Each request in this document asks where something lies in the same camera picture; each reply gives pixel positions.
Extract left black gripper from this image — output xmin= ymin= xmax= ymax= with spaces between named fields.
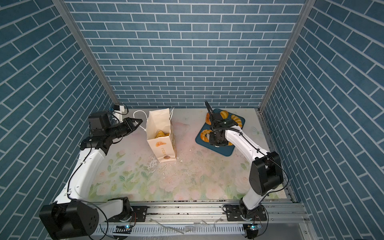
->
xmin=104 ymin=117 xmax=142 ymax=141

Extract long croissant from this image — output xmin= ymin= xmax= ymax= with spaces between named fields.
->
xmin=155 ymin=131 xmax=169 ymax=138

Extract white printed paper bag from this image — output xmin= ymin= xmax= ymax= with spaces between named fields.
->
xmin=133 ymin=109 xmax=177 ymax=163

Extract silver metal tongs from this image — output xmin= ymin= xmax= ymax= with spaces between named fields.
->
xmin=205 ymin=101 xmax=214 ymax=122

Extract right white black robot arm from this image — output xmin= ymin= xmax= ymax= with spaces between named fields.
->
xmin=209 ymin=119 xmax=284 ymax=220

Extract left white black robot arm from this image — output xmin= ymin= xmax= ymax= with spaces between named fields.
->
xmin=39 ymin=111 xmax=143 ymax=240

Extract brown bread piece top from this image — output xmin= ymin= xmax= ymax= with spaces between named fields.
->
xmin=205 ymin=113 xmax=211 ymax=125

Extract dark blue tray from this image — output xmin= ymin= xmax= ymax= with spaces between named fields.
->
xmin=195 ymin=107 xmax=246 ymax=157

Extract small round croissant top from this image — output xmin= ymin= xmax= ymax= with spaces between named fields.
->
xmin=220 ymin=111 xmax=229 ymax=120

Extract croissant right on tray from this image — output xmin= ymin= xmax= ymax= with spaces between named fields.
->
xmin=231 ymin=115 xmax=243 ymax=128

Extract ring donut bread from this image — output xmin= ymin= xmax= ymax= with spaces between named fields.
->
xmin=200 ymin=129 xmax=212 ymax=143

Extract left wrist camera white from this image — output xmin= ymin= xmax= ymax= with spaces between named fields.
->
xmin=112 ymin=104 xmax=129 ymax=123

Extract left aluminium corner post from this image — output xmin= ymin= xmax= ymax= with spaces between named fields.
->
xmin=52 ymin=0 xmax=120 ymax=104

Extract aluminium corner post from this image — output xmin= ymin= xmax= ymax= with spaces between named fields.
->
xmin=258 ymin=0 xmax=317 ymax=113
xmin=52 ymin=0 xmax=120 ymax=104

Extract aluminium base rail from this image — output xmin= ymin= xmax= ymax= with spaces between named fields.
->
xmin=73 ymin=201 xmax=317 ymax=240

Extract right aluminium corner post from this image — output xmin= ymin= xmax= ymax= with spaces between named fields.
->
xmin=258 ymin=0 xmax=317 ymax=113

